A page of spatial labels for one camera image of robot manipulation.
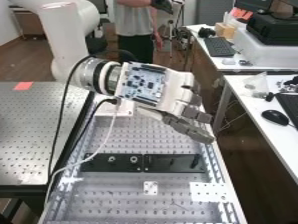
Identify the red tape mark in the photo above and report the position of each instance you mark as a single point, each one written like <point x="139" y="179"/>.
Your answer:
<point x="23" y="86"/>

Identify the black headphones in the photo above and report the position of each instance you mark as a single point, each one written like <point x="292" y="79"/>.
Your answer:
<point x="207" y="32"/>

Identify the small white square bracket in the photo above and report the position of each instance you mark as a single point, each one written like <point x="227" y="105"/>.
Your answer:
<point x="149" y="188"/>

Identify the clear box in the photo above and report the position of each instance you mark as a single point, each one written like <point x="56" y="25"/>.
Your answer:
<point x="133" y="206"/>

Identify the dark grey five-finger robot hand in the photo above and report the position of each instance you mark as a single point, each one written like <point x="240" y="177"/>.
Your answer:
<point x="173" y="90"/>

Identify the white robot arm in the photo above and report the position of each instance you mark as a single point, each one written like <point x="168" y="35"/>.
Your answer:
<point x="67" y="26"/>

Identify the large white bin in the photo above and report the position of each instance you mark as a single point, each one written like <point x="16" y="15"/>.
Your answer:
<point x="261" y="53"/>

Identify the black plate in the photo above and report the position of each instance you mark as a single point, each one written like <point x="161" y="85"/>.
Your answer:
<point x="115" y="162"/>

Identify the black computer mouse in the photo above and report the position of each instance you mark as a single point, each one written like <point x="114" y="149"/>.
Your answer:
<point x="275" y="117"/>

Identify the black equipment case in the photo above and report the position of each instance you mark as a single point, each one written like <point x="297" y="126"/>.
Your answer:
<point x="275" y="28"/>

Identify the black keyboard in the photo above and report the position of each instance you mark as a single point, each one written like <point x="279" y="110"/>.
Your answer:
<point x="219" y="46"/>
<point x="290" y="106"/>

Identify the cardboard box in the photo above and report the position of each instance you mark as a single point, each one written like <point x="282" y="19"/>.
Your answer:
<point x="224" y="30"/>

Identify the person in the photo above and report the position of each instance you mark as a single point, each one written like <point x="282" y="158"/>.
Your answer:
<point x="133" y="20"/>

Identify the grey computer mouse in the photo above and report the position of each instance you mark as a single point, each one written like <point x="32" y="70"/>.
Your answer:
<point x="228" y="61"/>

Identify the clear plastic bag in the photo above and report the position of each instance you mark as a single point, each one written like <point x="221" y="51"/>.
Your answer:
<point x="256" y="84"/>

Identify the white desk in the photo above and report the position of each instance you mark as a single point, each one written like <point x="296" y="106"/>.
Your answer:
<point x="261" y="133"/>
<point x="208" y="61"/>

